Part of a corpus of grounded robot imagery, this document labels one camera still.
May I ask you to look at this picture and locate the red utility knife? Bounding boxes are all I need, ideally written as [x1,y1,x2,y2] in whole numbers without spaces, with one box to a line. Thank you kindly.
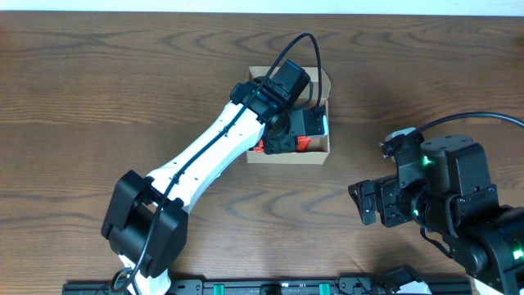
[250,136,321,153]

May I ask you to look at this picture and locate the brown cardboard box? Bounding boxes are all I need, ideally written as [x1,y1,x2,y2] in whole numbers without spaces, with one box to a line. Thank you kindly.
[246,66,332,165]

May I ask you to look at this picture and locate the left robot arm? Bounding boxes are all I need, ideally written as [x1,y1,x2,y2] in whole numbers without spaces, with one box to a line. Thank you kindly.
[101,60,331,294]

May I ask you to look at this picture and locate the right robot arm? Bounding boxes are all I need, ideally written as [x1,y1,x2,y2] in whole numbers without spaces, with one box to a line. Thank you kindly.
[348,134,523,294]

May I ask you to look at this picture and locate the black mounting rail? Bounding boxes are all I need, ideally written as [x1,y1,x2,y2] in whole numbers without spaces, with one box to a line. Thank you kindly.
[61,278,472,295]

